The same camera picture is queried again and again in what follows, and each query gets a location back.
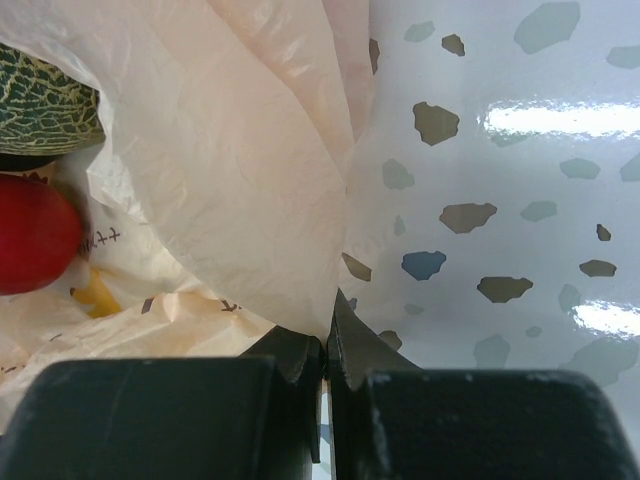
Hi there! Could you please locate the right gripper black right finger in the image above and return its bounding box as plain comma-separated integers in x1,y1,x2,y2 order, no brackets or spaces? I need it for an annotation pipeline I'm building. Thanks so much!
326,294,639,479

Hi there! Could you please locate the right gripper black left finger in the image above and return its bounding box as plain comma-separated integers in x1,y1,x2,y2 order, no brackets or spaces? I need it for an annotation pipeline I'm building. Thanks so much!
1,327,323,479

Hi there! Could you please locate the orange banana print plastic bag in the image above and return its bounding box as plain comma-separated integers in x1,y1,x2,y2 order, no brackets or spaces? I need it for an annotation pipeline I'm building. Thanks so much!
1,1,374,423

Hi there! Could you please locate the red apple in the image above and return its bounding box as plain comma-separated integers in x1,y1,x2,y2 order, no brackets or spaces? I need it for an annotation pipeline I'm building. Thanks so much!
1,174,83,296

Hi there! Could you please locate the green netted melon half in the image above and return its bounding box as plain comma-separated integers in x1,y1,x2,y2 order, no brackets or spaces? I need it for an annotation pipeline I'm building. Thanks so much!
1,44,106,157

